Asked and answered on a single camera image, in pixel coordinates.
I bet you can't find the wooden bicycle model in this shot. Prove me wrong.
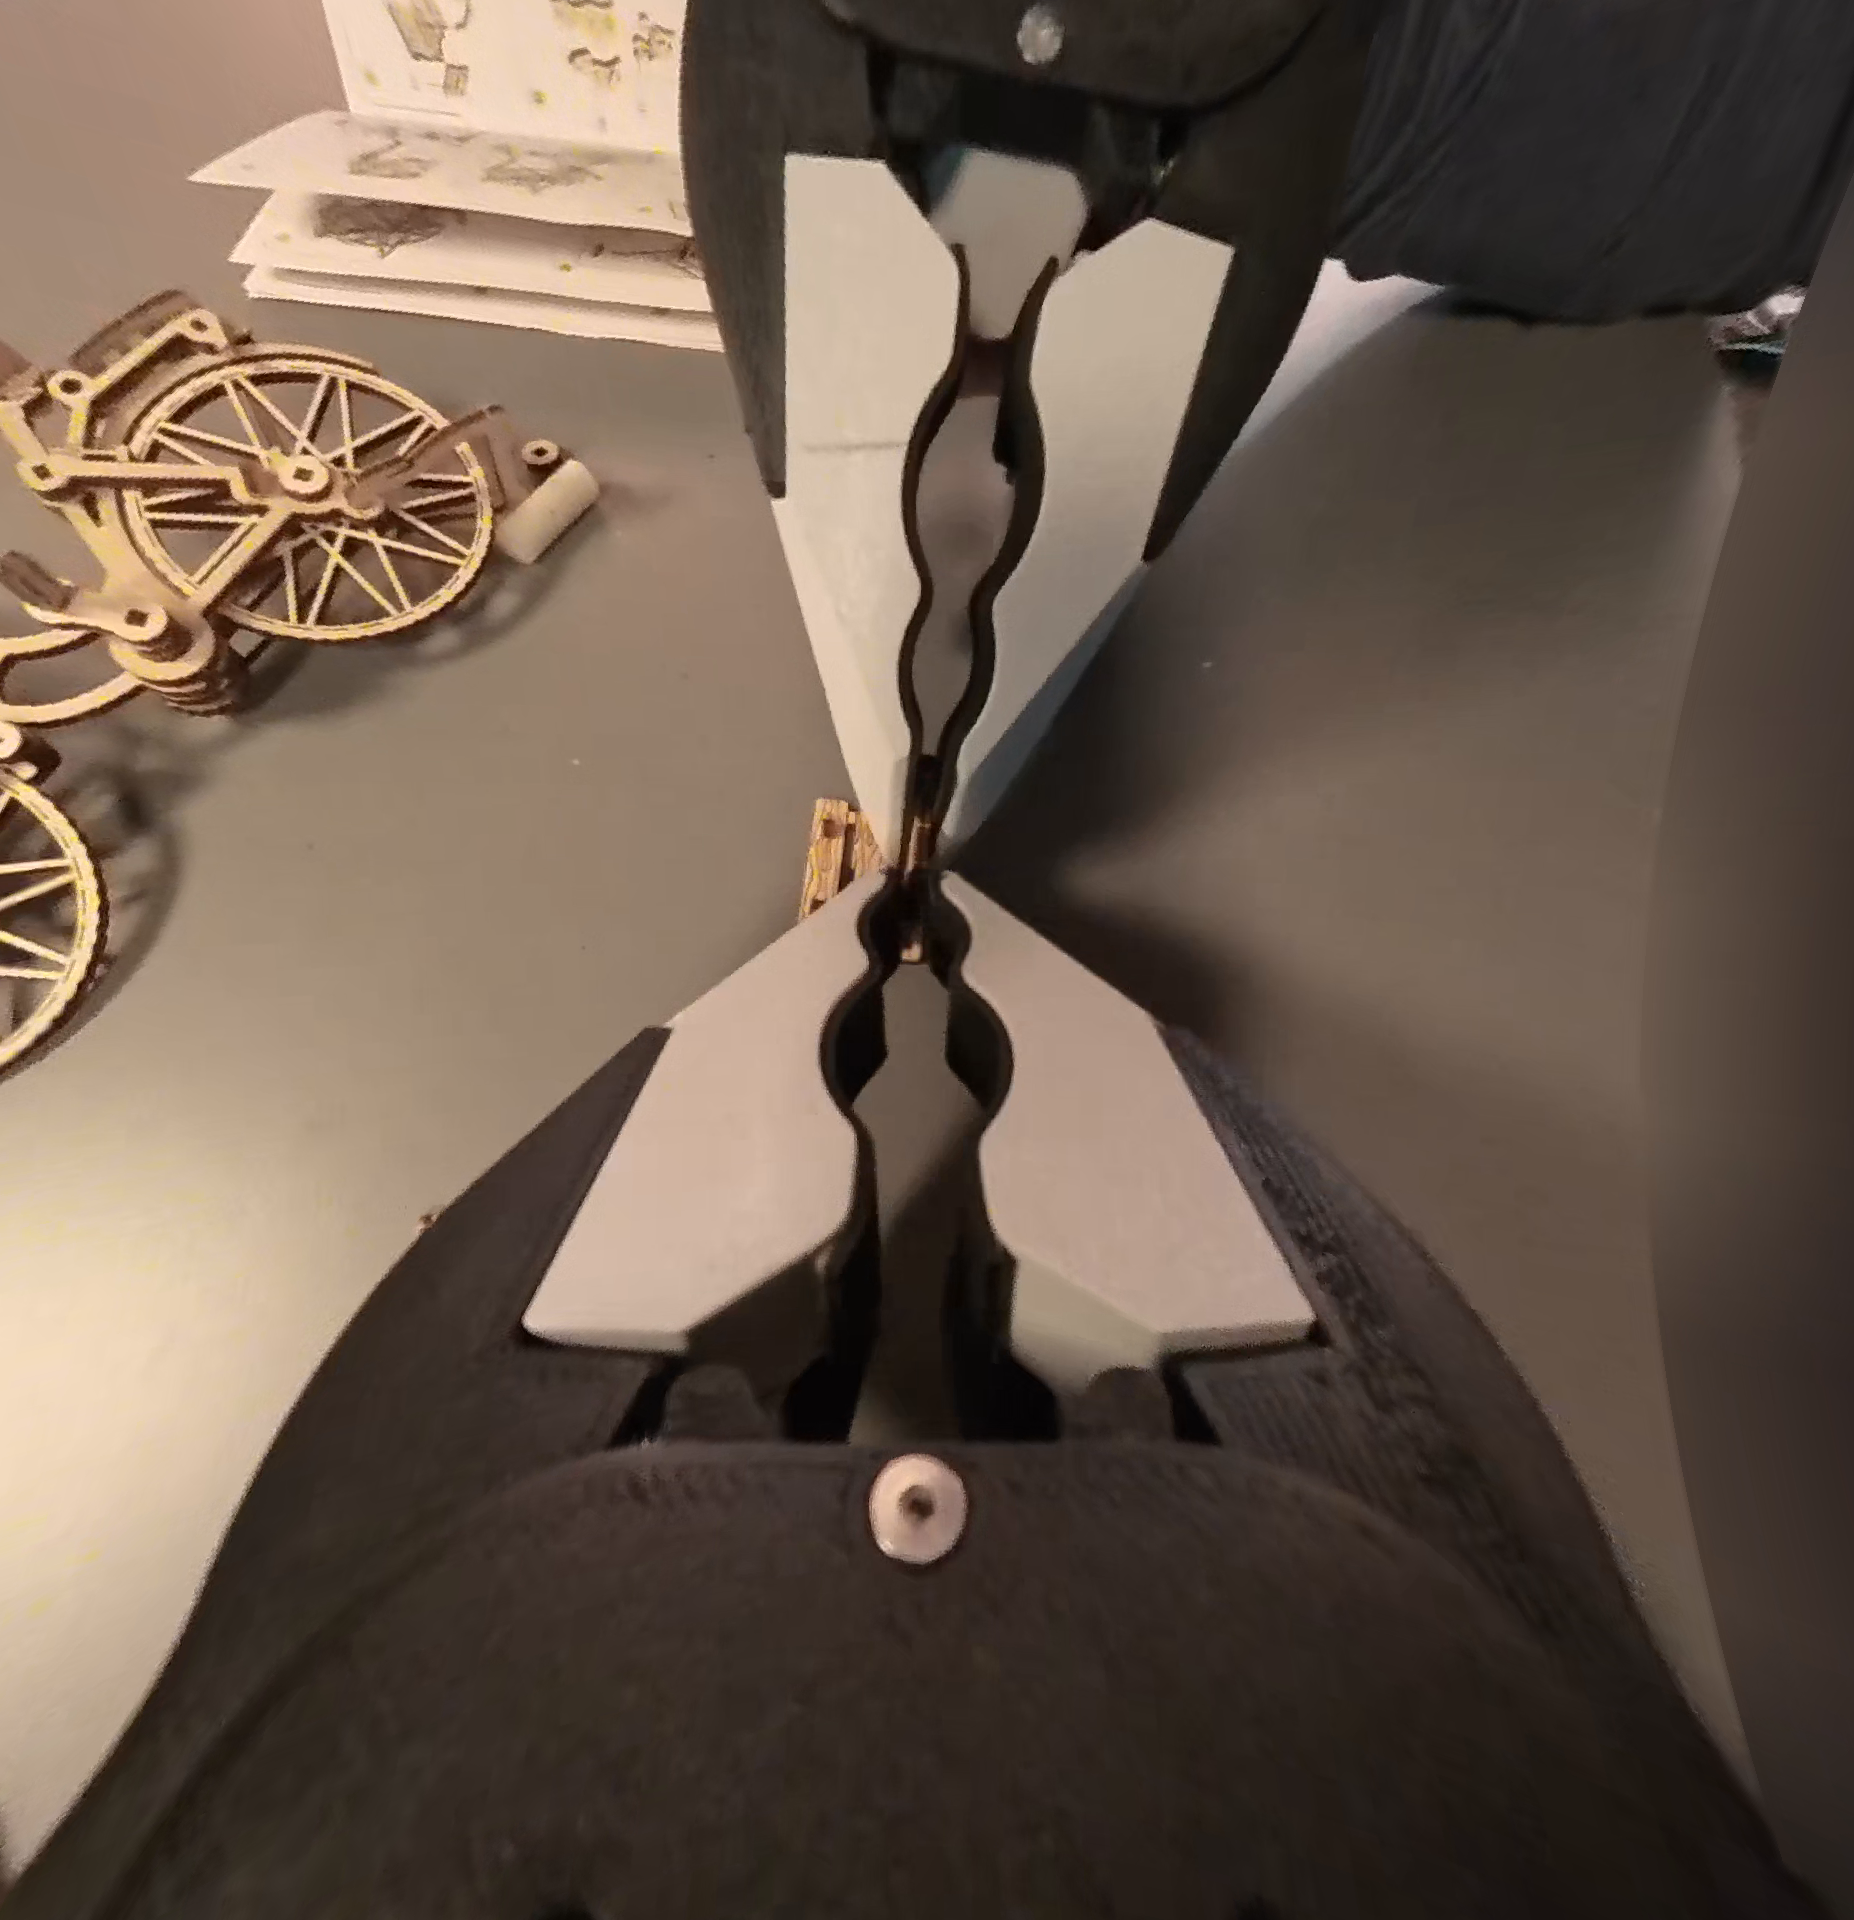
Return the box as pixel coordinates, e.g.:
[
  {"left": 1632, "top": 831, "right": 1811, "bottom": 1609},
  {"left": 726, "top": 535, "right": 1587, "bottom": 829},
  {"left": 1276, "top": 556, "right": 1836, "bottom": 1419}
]
[{"left": 0, "top": 289, "right": 559, "bottom": 1092}]

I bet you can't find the person's right forearm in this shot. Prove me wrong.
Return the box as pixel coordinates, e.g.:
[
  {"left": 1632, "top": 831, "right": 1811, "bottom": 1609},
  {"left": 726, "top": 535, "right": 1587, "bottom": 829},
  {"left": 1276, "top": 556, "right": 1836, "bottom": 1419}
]
[{"left": 1324, "top": 0, "right": 1836, "bottom": 324}]

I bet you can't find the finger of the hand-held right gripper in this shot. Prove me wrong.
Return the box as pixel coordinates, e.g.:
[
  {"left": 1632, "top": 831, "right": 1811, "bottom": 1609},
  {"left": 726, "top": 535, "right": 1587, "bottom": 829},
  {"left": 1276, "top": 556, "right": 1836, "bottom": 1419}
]
[
  {"left": 921, "top": 214, "right": 1232, "bottom": 873},
  {"left": 775, "top": 154, "right": 969, "bottom": 875}
]

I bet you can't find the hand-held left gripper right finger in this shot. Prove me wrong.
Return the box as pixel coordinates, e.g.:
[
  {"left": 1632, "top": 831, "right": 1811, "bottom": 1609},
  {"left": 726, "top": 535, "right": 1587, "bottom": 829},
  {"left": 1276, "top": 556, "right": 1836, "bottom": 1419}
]
[{"left": 923, "top": 873, "right": 1323, "bottom": 1394}]

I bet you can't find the small white cylinder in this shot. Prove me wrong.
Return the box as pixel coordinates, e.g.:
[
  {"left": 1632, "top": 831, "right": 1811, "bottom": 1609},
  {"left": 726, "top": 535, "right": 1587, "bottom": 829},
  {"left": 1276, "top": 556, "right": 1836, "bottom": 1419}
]
[{"left": 492, "top": 456, "right": 600, "bottom": 566}]

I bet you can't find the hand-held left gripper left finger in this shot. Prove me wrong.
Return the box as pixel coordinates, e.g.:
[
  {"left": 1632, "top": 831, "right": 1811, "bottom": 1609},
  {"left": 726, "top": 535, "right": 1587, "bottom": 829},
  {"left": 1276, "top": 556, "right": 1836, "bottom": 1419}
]
[{"left": 517, "top": 873, "right": 915, "bottom": 1373}]

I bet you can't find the small wooden model part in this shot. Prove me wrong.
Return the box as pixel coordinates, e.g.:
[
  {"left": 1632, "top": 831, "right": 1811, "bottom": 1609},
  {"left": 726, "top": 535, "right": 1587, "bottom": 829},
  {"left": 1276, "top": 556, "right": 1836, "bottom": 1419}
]
[{"left": 795, "top": 756, "right": 942, "bottom": 961}]

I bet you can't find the white instruction booklet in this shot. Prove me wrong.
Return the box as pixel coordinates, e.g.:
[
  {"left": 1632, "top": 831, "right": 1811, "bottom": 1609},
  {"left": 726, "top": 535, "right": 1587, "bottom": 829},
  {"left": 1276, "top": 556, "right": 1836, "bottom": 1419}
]
[{"left": 190, "top": 0, "right": 726, "bottom": 356}]

